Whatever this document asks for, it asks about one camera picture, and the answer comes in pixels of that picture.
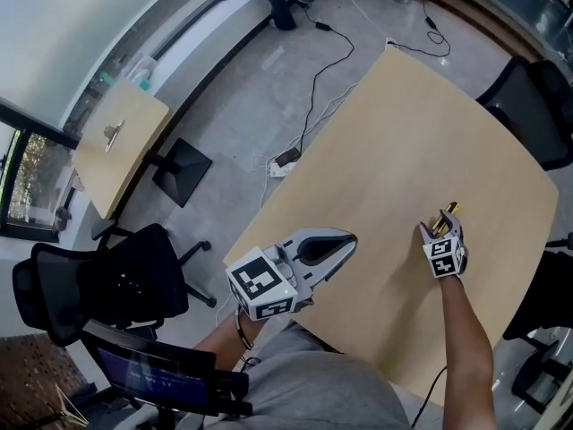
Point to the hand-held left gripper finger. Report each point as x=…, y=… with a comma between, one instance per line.
x=322, y=246

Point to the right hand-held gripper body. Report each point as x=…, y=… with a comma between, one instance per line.
x=445, y=260

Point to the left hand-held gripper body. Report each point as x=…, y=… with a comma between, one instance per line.
x=262, y=285

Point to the yellow black utility knife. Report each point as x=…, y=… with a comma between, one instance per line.
x=452, y=206

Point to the person's left forearm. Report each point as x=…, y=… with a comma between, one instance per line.
x=224, y=338

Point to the person's right forearm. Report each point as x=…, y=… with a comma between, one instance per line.
x=465, y=352

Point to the striped wristband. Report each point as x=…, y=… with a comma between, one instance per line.
x=243, y=334

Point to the light wooden square table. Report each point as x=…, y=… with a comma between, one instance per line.
x=403, y=150

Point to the black power adapter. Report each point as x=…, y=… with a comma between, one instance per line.
x=322, y=26
x=430, y=22
x=287, y=156

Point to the black mesh office chair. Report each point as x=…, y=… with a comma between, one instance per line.
x=550, y=294
x=537, y=114
x=134, y=276

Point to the person's grey shirt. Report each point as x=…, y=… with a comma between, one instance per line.
x=313, y=383

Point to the black monitor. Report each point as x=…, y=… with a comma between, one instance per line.
x=147, y=374

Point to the small wooden side table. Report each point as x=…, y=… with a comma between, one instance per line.
x=103, y=177

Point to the small metal clip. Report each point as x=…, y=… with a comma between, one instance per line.
x=112, y=132

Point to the teal plastic item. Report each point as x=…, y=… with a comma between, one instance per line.
x=143, y=76

